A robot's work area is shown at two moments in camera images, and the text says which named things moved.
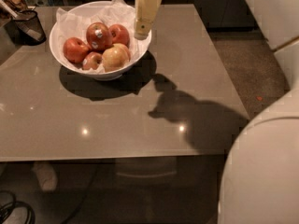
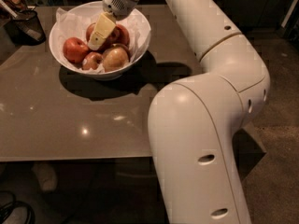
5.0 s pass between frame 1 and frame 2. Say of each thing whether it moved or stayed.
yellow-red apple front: stayed
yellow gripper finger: moved
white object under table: stayed
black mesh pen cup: stayed
